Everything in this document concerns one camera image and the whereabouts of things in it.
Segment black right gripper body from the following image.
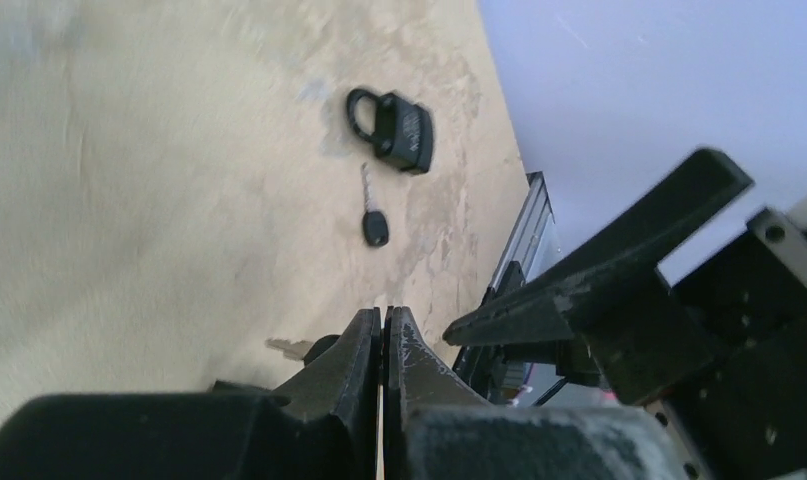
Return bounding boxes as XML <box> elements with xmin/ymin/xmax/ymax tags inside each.
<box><xmin>567</xmin><ymin>200</ymin><xmax>807</xmax><ymax>479</ymax></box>

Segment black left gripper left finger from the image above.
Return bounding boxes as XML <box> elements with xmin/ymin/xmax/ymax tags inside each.
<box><xmin>0</xmin><ymin>309</ymin><xmax>380</xmax><ymax>479</ymax></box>

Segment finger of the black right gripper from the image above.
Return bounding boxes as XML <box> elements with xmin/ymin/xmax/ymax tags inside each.
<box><xmin>442</xmin><ymin>148</ymin><xmax>754</xmax><ymax>346</ymax></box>

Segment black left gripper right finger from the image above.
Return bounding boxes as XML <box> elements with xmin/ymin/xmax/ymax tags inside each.
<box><xmin>384</xmin><ymin>307</ymin><xmax>685</xmax><ymax>479</ymax></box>

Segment black-headed keys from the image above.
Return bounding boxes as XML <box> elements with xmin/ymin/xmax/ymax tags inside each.
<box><xmin>265</xmin><ymin>334</ymin><xmax>340</xmax><ymax>366</ymax></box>

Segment single black-headed key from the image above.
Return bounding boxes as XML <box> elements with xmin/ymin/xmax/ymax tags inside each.
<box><xmin>360</xmin><ymin>163</ymin><xmax>390</xmax><ymax>248</ymax></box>

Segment black padlock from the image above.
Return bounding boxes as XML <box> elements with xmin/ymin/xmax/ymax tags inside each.
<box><xmin>345</xmin><ymin>88</ymin><xmax>435</xmax><ymax>175</ymax></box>

